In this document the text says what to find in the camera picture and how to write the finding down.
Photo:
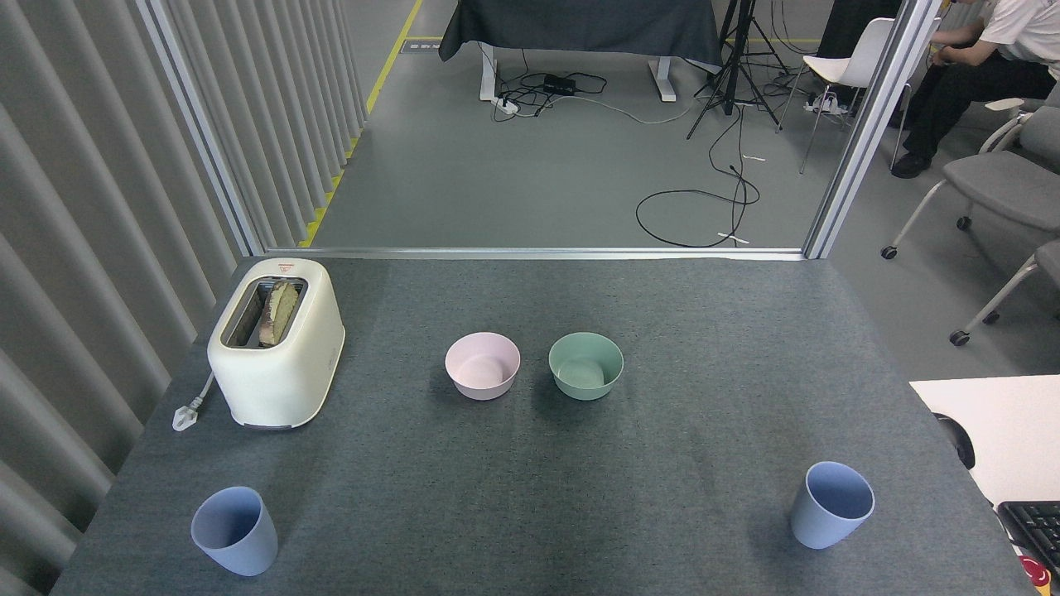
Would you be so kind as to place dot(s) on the blue plastic cup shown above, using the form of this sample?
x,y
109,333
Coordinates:
x,y
820,530
240,542

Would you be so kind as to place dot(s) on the pink bowl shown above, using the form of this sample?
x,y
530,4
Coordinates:
x,y
483,385

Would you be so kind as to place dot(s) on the green bowl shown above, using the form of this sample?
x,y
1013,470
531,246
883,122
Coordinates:
x,y
585,386

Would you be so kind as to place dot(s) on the white power strip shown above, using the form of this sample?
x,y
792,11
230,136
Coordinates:
x,y
507,105
826,103

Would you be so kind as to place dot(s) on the black power adapter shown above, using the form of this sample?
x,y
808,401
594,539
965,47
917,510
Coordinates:
x,y
560,84

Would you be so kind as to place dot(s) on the toasted bread slice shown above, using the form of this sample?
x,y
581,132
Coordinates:
x,y
279,310

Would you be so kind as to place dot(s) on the cream white toaster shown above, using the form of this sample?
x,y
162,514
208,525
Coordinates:
x,y
281,381

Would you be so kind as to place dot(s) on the table with dark cloth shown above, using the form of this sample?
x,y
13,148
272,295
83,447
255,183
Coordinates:
x,y
580,25

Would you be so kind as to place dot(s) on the black tripod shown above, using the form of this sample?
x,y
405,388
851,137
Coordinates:
x,y
729,74

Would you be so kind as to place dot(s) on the white plastic chair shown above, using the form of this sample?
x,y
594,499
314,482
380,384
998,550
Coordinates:
x,y
861,58

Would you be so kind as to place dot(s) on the black computer mouse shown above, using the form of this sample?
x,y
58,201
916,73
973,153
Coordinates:
x,y
961,440

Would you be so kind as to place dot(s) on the grey wheeled chair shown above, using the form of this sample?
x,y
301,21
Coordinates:
x,y
1002,182
1050,258

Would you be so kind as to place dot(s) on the person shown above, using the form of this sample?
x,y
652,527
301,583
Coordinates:
x,y
969,83

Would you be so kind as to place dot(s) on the white desk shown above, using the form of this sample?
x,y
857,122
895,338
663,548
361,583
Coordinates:
x,y
1010,422

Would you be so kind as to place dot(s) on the black keyboard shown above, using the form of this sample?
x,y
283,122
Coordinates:
x,y
1035,526

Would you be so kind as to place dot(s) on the red round object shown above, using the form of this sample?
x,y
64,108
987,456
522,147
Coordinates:
x,y
1035,571

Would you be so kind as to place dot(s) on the silver frame rail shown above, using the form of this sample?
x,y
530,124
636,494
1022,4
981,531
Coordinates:
x,y
530,253

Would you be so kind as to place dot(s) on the silver frame post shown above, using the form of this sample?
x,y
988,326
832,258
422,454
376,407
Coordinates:
x,y
869,132
203,132

